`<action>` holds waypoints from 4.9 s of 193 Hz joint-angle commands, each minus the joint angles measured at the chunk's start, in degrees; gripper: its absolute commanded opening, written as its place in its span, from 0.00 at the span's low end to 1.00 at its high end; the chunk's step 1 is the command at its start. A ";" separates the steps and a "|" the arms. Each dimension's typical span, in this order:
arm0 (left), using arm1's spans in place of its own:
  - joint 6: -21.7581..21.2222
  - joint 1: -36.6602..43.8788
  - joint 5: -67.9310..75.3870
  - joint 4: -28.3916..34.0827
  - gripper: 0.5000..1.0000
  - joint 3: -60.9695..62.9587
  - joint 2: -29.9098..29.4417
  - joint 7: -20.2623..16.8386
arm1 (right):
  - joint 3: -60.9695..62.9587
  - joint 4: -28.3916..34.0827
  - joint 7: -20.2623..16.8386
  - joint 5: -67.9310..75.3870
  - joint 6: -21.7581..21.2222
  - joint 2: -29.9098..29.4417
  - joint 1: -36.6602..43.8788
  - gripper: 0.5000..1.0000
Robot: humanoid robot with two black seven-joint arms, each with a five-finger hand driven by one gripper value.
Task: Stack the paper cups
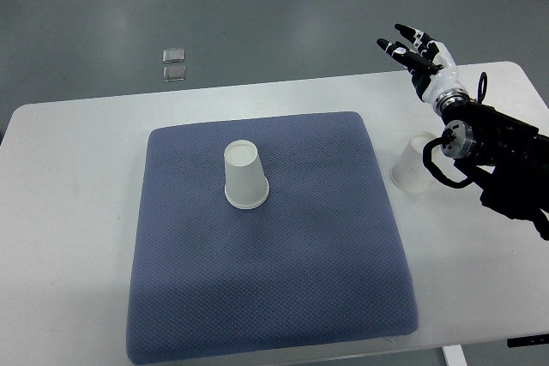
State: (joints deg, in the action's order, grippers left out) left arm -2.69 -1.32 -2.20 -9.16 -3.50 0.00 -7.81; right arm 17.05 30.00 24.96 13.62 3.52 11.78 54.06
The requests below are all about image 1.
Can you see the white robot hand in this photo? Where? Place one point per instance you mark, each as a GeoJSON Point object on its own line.
{"type": "Point", "coordinates": [437, 63]}

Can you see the white paper cup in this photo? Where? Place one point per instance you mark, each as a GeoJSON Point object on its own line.
{"type": "Point", "coordinates": [246, 186]}
{"type": "Point", "coordinates": [408, 173]}

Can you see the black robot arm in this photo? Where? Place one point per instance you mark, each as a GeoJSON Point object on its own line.
{"type": "Point", "coordinates": [506, 157]}

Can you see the white paper cup on mat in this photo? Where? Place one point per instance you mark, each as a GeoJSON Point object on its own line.
{"type": "Point", "coordinates": [246, 186]}

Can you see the blue quilted cushion mat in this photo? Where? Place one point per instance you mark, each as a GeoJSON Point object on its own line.
{"type": "Point", "coordinates": [320, 261]}

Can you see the upper metal floor plate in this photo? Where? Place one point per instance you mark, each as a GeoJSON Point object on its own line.
{"type": "Point", "coordinates": [173, 55]}

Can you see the metal floor plate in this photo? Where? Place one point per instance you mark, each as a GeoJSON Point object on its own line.
{"type": "Point", "coordinates": [173, 55]}
{"type": "Point", "coordinates": [174, 72]}

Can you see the lower metal floor plate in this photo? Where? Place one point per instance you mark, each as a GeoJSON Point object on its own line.
{"type": "Point", "coordinates": [174, 72]}

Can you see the white table leg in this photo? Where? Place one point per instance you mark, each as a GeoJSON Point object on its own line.
{"type": "Point", "coordinates": [454, 355]}

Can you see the black table control panel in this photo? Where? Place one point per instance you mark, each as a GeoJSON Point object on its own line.
{"type": "Point", "coordinates": [539, 339]}

